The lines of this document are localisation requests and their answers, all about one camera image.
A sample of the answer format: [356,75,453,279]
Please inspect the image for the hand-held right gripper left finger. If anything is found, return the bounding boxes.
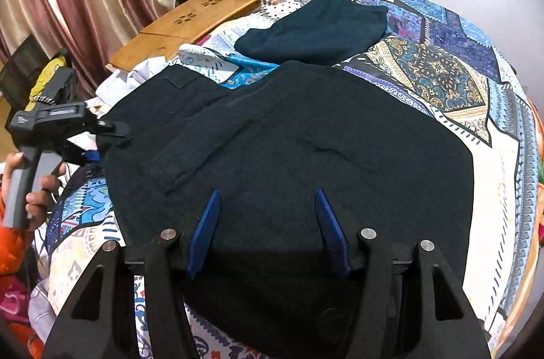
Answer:
[42,189,222,359]

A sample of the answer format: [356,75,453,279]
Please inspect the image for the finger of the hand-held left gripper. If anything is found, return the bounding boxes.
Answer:
[63,148,101,165]
[98,120,131,139]

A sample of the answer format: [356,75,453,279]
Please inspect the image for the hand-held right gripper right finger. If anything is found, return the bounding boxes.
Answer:
[314,188,494,359]

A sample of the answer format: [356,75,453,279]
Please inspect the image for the black pants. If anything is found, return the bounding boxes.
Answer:
[96,61,476,358]

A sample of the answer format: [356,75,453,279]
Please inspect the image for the dark teal folded pants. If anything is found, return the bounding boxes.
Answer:
[235,0,389,66]

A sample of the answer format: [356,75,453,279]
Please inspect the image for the person's left hand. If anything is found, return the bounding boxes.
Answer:
[3,153,68,231]

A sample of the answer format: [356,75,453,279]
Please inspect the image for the yellow cloth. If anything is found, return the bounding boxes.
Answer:
[29,56,71,101]

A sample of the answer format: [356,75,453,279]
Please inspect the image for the white cloth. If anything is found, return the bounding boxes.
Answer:
[94,56,179,115]

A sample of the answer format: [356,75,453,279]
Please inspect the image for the wooden lap desk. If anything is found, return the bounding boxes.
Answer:
[107,0,263,73]

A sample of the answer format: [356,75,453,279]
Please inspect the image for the patchwork printed blanket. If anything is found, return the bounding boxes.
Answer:
[42,0,544,359]

